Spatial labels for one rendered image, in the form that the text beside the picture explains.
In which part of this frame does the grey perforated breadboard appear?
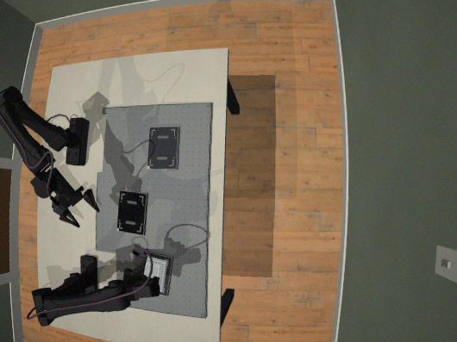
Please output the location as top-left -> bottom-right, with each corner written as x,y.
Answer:
96,103 -> 212,319

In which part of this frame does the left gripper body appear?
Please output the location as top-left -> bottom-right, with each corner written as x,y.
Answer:
54,180 -> 90,211

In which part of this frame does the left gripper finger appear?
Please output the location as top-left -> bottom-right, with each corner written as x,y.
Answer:
84,189 -> 99,212
59,208 -> 80,228

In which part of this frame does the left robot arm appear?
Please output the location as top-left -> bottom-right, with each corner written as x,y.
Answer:
0,86 -> 84,198

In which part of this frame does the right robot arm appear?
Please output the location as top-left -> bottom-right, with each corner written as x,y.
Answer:
32,256 -> 160,326

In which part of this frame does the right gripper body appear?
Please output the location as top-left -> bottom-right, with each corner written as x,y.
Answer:
123,256 -> 148,282

